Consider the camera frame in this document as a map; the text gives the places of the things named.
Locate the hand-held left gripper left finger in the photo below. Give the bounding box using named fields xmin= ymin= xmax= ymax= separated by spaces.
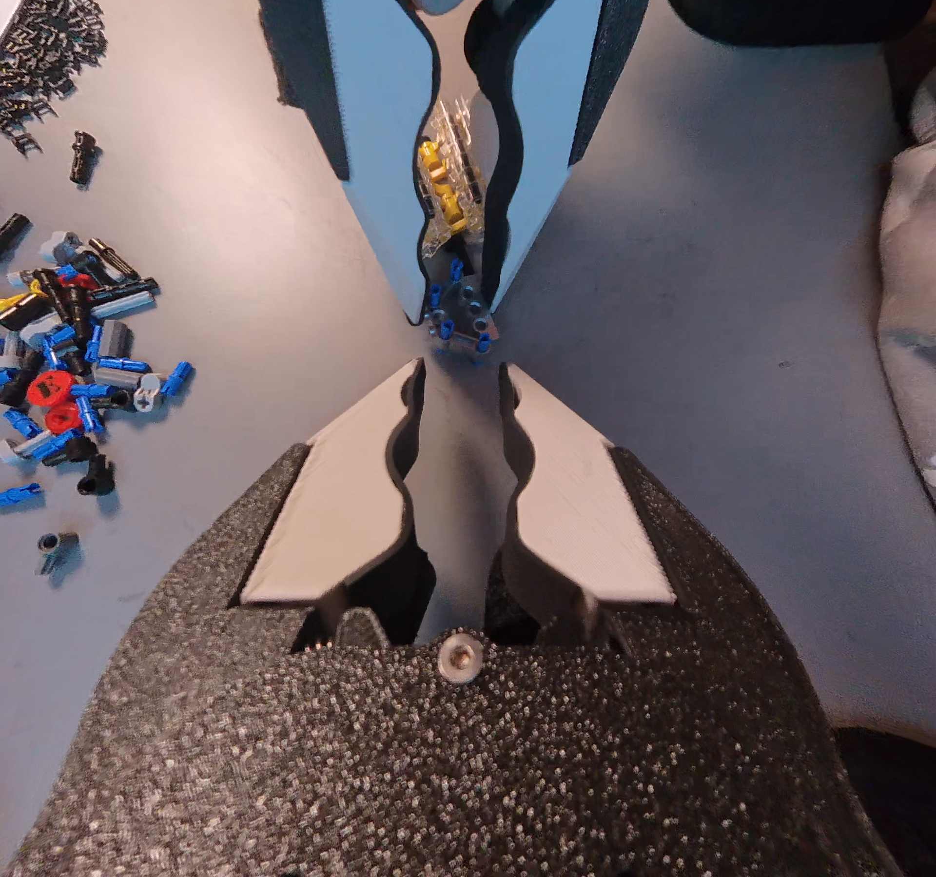
xmin=241 ymin=358 xmax=427 ymax=644

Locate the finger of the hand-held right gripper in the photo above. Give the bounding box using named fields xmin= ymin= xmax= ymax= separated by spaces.
xmin=319 ymin=0 xmax=443 ymax=322
xmin=464 ymin=0 xmax=607 ymax=315

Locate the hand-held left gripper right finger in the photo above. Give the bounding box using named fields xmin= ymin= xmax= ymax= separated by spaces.
xmin=499 ymin=364 xmax=677 ymax=655

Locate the clear block with yellow pistons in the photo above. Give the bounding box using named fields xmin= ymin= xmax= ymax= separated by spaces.
xmin=417 ymin=97 xmax=488 ymax=246

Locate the grey beam frame with holes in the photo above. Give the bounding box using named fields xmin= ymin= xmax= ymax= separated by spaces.
xmin=424 ymin=259 xmax=500 ymax=368

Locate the pile of black pins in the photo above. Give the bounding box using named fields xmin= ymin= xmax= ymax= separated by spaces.
xmin=0 ymin=0 xmax=109 ymax=156

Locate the black pin connector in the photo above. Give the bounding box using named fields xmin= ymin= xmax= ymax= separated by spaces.
xmin=69 ymin=129 xmax=100 ymax=186

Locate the pile of mixed building parts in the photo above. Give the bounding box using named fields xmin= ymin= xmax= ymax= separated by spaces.
xmin=0 ymin=213 xmax=195 ymax=577

